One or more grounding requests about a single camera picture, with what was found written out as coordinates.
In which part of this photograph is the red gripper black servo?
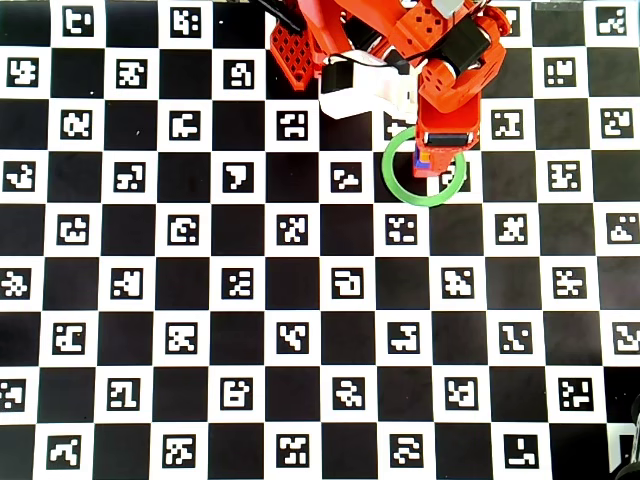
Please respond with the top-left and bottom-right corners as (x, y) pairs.
(417, 62), (484, 177)

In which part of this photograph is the black white marker checkerboard mat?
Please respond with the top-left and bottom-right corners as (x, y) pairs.
(0, 0), (640, 480)

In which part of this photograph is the green ring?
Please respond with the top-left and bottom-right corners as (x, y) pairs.
(381, 124), (467, 208)

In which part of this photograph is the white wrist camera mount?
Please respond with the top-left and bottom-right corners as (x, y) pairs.
(318, 49), (419, 120)

